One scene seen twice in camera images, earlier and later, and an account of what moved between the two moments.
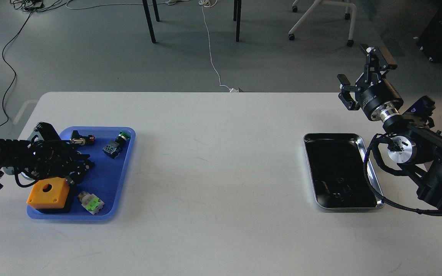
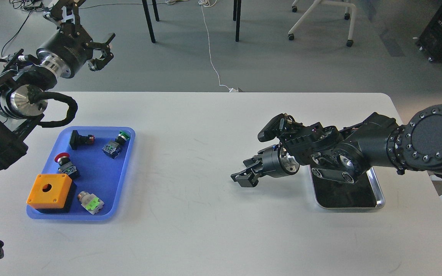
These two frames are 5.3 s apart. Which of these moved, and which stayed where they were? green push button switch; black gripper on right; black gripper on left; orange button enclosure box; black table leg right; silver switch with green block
Moved: black gripper on left; black gripper on right
Stayed: green push button switch; silver switch with green block; orange button enclosure box; black table leg right
